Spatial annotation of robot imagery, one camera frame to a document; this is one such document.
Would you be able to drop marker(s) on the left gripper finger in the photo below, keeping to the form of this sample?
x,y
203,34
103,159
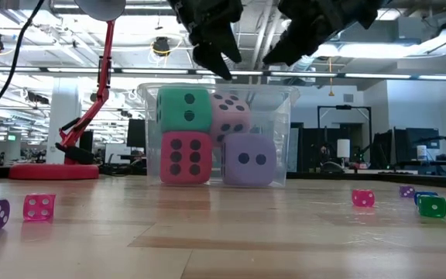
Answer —
x,y
227,42
211,58

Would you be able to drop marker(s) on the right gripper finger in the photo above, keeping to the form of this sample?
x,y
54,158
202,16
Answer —
x,y
283,46
308,40

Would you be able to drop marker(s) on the pink foam die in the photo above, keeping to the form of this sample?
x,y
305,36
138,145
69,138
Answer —
x,y
230,118

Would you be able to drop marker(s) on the teal foam die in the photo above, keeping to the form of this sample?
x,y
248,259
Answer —
x,y
172,108

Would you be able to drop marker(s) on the clear plastic bin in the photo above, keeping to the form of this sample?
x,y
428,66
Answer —
x,y
281,116

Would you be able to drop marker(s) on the lavender foam die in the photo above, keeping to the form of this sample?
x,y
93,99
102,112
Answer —
x,y
250,174

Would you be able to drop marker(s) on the red foam die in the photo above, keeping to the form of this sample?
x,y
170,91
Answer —
x,y
184,178

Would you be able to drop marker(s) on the black ceiling device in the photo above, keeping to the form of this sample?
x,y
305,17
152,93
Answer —
x,y
161,45

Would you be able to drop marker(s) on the yellow hanging tag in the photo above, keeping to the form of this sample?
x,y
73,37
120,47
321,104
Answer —
x,y
330,92

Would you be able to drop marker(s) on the long ceiling light bar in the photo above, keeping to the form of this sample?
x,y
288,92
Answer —
x,y
149,71

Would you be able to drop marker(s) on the red desk lamp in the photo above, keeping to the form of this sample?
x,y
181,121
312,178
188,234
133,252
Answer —
x,y
108,42

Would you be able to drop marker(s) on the black computer monitor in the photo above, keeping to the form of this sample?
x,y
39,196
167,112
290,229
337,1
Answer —
x,y
134,133

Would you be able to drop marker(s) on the white cylinder lamp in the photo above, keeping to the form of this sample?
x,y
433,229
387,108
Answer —
x,y
343,148

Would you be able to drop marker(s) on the dark desk monitor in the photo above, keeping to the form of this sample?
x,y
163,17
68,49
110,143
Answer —
x,y
420,137

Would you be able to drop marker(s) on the white cup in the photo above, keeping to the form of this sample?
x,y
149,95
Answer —
x,y
421,152

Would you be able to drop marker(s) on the small pink translucent die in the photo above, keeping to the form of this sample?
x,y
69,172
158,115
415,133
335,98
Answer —
x,y
39,207
363,198

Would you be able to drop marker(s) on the small blue translucent die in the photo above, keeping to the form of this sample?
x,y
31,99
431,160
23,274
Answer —
x,y
424,193

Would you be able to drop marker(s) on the small green translucent die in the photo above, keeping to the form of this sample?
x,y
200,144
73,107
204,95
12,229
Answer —
x,y
433,207

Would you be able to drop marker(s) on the black rectangular frame stand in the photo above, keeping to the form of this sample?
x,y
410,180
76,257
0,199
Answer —
x,y
345,107

